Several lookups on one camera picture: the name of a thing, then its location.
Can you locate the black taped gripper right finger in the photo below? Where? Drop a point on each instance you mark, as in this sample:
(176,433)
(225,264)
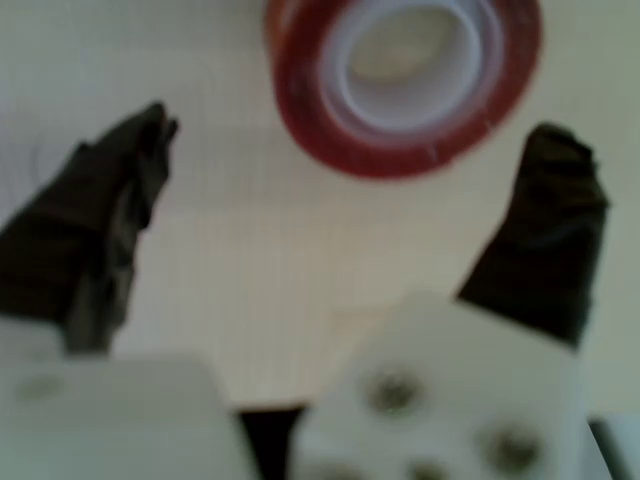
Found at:
(550,225)

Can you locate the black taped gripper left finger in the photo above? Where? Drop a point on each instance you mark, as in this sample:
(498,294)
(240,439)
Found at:
(70,225)

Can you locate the red tape roll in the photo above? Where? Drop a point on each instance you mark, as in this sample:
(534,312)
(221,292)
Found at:
(305,115)

